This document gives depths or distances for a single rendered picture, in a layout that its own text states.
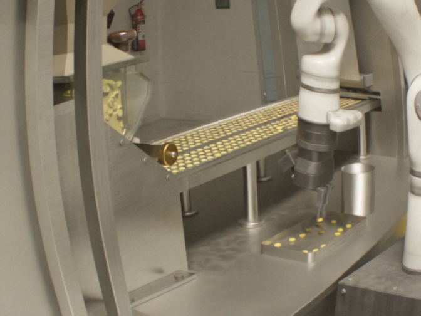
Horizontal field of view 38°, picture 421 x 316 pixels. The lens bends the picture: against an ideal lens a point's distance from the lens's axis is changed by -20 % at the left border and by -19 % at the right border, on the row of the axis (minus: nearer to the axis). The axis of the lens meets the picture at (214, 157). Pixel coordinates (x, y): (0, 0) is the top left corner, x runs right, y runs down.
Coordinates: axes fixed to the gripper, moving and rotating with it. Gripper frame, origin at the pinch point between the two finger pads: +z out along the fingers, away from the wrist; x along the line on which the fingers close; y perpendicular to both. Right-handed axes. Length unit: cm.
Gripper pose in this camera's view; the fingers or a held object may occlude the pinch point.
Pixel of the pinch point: (319, 219)
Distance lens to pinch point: 123.2
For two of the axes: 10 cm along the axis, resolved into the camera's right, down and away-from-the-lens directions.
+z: -0.5, 9.4, 3.4
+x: -6.8, 2.2, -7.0
